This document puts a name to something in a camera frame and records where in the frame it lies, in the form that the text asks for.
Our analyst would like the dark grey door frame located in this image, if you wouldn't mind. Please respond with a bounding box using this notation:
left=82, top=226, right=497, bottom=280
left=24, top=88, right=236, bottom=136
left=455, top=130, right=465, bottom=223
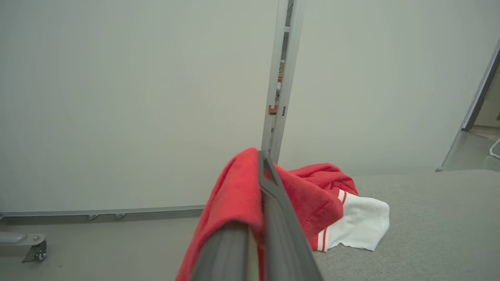
left=461, top=38, right=500, bottom=132

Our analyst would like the grey partition base strip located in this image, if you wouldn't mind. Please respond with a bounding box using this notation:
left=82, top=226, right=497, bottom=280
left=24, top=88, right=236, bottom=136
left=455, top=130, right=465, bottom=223
left=0, top=205, right=206, bottom=217

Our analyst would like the grey partition post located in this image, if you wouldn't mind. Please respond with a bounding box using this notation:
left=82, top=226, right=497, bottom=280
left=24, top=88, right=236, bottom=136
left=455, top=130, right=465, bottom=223
left=261, top=0, right=306, bottom=163

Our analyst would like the red and white garment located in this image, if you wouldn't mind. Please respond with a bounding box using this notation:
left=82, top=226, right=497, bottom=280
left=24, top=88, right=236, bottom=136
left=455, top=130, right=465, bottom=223
left=175, top=148, right=390, bottom=281

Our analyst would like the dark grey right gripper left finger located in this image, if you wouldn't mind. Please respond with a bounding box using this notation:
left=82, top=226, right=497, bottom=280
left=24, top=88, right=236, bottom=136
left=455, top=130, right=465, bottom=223
left=189, top=223, right=250, bottom=281

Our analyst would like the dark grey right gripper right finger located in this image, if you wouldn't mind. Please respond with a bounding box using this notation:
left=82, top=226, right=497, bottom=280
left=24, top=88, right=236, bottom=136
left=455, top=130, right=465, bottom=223
left=257, top=151, right=325, bottom=281

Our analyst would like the grey caster wheel foot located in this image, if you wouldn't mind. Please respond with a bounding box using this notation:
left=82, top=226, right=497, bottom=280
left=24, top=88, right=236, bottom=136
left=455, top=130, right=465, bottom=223
left=21, top=233, right=48, bottom=263

